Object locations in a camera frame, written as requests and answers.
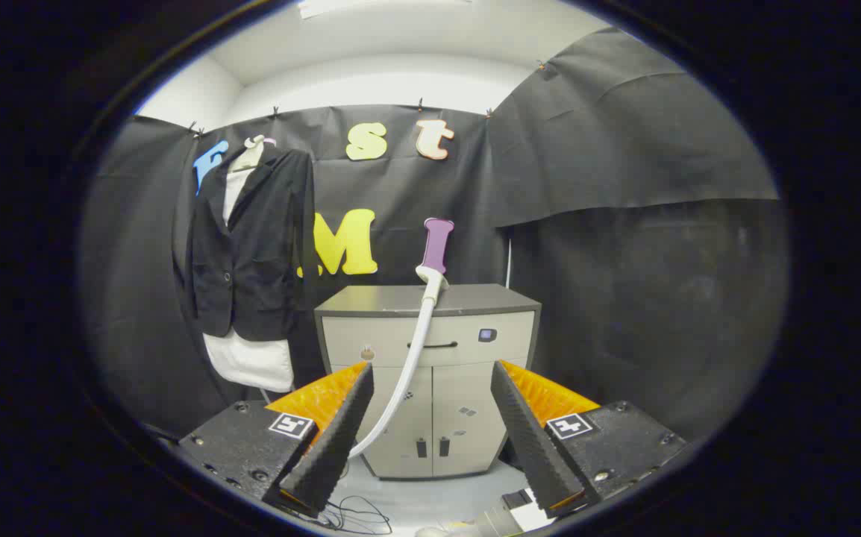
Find grey cabinet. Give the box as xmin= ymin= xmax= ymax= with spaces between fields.
xmin=314 ymin=283 xmax=542 ymax=480

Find thin black floor cables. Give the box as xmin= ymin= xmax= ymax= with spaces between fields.
xmin=319 ymin=496 xmax=394 ymax=536

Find black suit jacket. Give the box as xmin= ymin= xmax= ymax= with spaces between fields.
xmin=186 ymin=148 xmax=319 ymax=342

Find cream clothes hanger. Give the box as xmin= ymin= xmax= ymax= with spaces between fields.
xmin=229 ymin=135 xmax=276 ymax=174

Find black backdrop cloth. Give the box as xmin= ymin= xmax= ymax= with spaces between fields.
xmin=80 ymin=28 xmax=789 ymax=441

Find white garment steamer with hose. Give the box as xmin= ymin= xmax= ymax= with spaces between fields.
xmin=347 ymin=263 xmax=451 ymax=459

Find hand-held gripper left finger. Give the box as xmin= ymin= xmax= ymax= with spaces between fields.
xmin=175 ymin=361 xmax=375 ymax=521

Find white shirt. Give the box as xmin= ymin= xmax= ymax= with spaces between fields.
xmin=203 ymin=168 xmax=295 ymax=394

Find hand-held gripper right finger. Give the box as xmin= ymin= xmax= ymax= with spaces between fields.
xmin=490 ymin=359 xmax=689 ymax=519

